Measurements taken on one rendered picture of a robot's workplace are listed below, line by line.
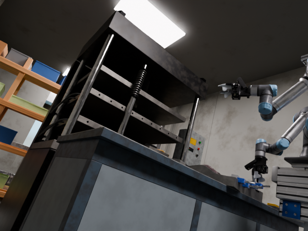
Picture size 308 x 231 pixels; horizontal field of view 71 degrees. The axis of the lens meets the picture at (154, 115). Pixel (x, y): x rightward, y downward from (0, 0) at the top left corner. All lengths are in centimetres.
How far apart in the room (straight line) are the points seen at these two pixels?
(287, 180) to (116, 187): 96
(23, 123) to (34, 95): 94
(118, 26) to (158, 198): 149
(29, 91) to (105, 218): 705
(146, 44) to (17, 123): 600
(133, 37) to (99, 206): 155
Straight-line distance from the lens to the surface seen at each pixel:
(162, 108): 226
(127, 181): 99
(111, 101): 192
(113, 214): 98
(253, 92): 155
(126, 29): 210
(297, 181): 146
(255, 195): 181
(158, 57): 221
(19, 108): 334
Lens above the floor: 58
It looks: 21 degrees up
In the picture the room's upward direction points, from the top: 18 degrees clockwise
